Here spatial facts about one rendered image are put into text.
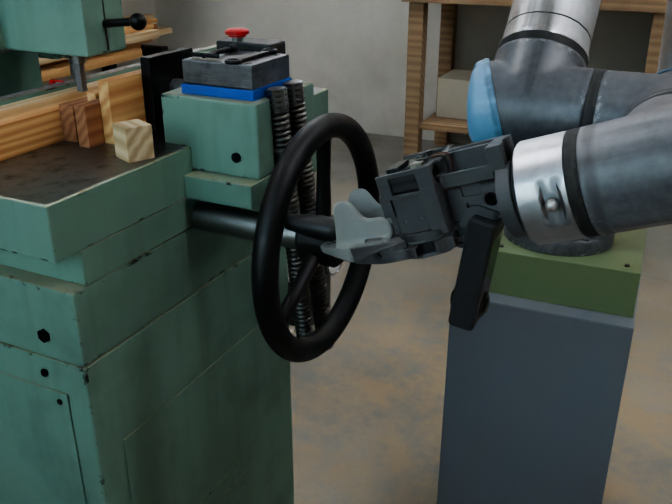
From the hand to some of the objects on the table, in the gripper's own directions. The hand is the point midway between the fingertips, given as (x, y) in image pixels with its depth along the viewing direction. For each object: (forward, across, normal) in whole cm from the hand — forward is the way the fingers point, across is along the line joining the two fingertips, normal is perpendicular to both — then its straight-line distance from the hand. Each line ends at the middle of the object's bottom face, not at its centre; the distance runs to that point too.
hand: (335, 252), depth 76 cm
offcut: (+23, -3, -14) cm, 28 cm away
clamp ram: (+25, -16, -15) cm, 34 cm away
